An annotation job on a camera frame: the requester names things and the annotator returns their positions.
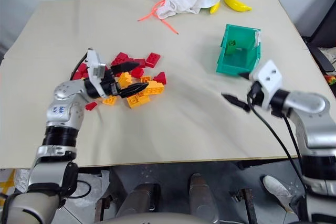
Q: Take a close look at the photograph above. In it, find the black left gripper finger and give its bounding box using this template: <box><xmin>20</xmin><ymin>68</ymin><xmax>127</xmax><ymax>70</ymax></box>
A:
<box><xmin>111</xmin><ymin>62</ymin><xmax>141</xmax><ymax>74</ymax></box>
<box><xmin>118</xmin><ymin>82</ymin><xmax>150</xmax><ymax>98</ymax></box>

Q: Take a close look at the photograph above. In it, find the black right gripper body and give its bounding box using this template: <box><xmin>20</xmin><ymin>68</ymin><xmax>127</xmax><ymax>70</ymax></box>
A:
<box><xmin>247</xmin><ymin>81</ymin><xmax>265</xmax><ymax>108</ymax></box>

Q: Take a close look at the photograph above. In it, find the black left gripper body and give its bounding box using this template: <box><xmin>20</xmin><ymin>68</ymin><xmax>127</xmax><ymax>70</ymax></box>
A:
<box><xmin>100</xmin><ymin>67</ymin><xmax>122</xmax><ymax>99</ymax></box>

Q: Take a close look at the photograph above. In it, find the teal plastic bin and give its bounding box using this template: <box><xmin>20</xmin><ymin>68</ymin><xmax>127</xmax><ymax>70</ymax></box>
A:
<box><xmin>216</xmin><ymin>23</ymin><xmax>263</xmax><ymax>77</ymax></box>

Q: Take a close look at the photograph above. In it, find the green toy block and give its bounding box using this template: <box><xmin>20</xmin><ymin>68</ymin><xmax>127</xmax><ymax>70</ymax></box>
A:
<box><xmin>226</xmin><ymin>39</ymin><xmax>237</xmax><ymax>56</ymax></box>

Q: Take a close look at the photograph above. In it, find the white label card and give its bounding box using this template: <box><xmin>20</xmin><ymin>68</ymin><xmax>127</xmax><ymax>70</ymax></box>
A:
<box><xmin>253</xmin><ymin>30</ymin><xmax>261</xmax><ymax>49</ymax></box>

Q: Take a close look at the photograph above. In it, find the small yellow toy banana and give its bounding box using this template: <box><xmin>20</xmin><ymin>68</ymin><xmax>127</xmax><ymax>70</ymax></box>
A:
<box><xmin>209</xmin><ymin>1</ymin><xmax>221</xmax><ymax>15</ymax></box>

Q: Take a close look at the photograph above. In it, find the large yellow toy banana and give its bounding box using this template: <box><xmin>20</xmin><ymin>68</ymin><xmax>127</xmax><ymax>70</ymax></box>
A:
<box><xmin>223</xmin><ymin>0</ymin><xmax>253</xmax><ymax>13</ymax></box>

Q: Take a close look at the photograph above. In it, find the black chair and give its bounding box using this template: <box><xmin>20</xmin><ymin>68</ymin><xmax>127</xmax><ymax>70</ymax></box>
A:
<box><xmin>300</xmin><ymin>0</ymin><xmax>336</xmax><ymax>74</ymax></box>

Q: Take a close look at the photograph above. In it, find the white rounded shape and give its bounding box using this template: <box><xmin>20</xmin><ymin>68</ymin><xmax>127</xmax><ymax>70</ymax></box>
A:
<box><xmin>262</xmin><ymin>175</ymin><xmax>296</xmax><ymax>214</ymax></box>

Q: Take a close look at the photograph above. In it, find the dark rounded shape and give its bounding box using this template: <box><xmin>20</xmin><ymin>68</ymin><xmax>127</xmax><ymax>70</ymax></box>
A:
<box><xmin>115</xmin><ymin>182</ymin><xmax>161</xmax><ymax>218</ymax></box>
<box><xmin>188</xmin><ymin>173</ymin><xmax>220</xmax><ymax>223</ymax></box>

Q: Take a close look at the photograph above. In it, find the rusty metal table leg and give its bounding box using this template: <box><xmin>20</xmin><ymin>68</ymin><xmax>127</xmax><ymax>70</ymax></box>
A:
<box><xmin>229</xmin><ymin>187</ymin><xmax>259</xmax><ymax>224</ymax></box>
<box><xmin>93</xmin><ymin>194</ymin><xmax>111</xmax><ymax>224</ymax></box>

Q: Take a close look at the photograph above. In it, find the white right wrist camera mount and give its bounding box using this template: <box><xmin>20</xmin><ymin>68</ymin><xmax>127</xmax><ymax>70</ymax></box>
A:
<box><xmin>248</xmin><ymin>59</ymin><xmax>284</xmax><ymax>111</ymax></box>

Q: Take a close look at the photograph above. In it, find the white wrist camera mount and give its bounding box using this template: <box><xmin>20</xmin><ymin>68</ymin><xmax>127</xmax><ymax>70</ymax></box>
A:
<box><xmin>86</xmin><ymin>48</ymin><xmax>107</xmax><ymax>97</ymax></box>
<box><xmin>248</xmin><ymin>59</ymin><xmax>284</xmax><ymax>111</ymax></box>

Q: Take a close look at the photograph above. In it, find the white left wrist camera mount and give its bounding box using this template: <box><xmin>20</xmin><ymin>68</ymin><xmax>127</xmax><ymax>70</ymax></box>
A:
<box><xmin>86</xmin><ymin>48</ymin><xmax>107</xmax><ymax>97</ymax></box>

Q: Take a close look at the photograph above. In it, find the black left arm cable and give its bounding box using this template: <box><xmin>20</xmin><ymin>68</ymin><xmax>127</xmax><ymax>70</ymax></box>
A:
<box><xmin>69</xmin><ymin>50</ymin><xmax>90</xmax><ymax>81</ymax></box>

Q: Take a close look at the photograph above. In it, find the long black right arm cable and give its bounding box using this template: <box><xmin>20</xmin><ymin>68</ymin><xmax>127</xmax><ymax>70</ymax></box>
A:
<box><xmin>246</xmin><ymin>83</ymin><xmax>310</xmax><ymax>192</ymax></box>

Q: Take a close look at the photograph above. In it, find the short black right arm cable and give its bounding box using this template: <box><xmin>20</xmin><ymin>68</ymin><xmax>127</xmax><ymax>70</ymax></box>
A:
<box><xmin>282</xmin><ymin>115</ymin><xmax>304</xmax><ymax>164</ymax></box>

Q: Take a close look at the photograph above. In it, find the orange drawstring cord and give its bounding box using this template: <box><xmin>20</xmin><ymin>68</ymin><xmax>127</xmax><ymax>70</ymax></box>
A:
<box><xmin>136</xmin><ymin>0</ymin><xmax>180</xmax><ymax>36</ymax></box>

